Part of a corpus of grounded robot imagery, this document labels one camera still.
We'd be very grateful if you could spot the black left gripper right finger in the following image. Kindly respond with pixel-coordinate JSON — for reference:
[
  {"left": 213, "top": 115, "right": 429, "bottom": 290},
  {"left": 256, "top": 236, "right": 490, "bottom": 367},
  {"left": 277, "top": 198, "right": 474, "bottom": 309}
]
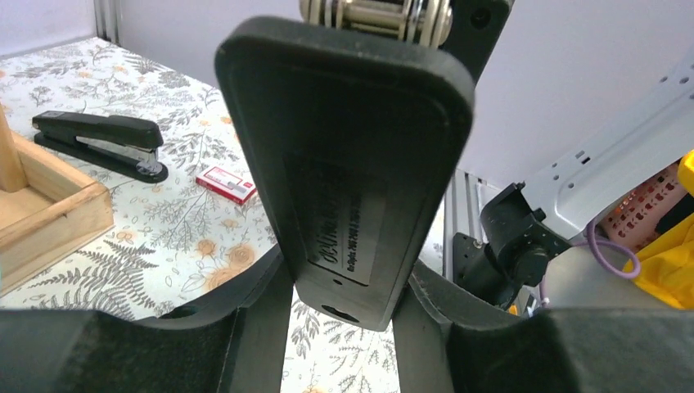
[{"left": 393, "top": 262, "right": 693, "bottom": 392}]

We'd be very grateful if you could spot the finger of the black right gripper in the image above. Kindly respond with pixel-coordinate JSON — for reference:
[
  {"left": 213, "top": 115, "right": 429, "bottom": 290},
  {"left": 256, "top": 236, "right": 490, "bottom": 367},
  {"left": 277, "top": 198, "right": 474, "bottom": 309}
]
[{"left": 439, "top": 0, "right": 514, "bottom": 83}]

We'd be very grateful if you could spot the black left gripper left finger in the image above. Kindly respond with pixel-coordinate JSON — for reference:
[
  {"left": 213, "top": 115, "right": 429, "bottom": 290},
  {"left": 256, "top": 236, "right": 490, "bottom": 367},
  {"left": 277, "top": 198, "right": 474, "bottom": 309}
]
[{"left": 1, "top": 246, "right": 293, "bottom": 392}]

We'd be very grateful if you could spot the beige and black stapler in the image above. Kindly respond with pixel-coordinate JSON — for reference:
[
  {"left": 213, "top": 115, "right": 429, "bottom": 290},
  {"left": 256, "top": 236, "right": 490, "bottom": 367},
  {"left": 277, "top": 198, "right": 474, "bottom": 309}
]
[{"left": 214, "top": 16, "right": 475, "bottom": 331}]

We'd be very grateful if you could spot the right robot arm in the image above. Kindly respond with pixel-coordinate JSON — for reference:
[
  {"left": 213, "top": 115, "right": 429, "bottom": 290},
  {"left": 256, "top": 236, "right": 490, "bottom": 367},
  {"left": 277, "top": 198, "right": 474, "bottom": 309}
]
[{"left": 443, "top": 0, "right": 693, "bottom": 313}]

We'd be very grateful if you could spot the red staple box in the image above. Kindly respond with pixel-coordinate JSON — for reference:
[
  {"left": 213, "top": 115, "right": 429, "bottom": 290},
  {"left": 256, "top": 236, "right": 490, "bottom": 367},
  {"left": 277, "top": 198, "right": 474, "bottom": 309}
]
[{"left": 196, "top": 165, "right": 257, "bottom": 206}]

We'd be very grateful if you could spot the pink perforated basket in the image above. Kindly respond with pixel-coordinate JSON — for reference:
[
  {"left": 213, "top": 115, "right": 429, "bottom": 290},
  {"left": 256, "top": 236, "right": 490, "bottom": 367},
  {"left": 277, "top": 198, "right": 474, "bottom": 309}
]
[{"left": 598, "top": 163, "right": 687, "bottom": 252}]

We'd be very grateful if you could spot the wooden rack base tray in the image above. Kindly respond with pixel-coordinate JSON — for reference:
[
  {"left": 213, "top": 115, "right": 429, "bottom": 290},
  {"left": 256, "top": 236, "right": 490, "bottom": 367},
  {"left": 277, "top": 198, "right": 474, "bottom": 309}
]
[{"left": 1, "top": 118, "right": 114, "bottom": 294}]

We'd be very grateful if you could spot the yellow bag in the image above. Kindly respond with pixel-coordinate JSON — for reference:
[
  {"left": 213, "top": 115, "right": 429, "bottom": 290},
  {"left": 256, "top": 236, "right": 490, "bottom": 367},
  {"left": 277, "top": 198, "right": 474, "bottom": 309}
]
[{"left": 622, "top": 152, "right": 693, "bottom": 310}]

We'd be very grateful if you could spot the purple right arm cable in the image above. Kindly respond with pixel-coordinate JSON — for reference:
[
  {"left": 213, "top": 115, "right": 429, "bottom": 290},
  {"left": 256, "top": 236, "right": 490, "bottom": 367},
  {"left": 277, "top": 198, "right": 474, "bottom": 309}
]
[{"left": 536, "top": 216, "right": 642, "bottom": 305}]

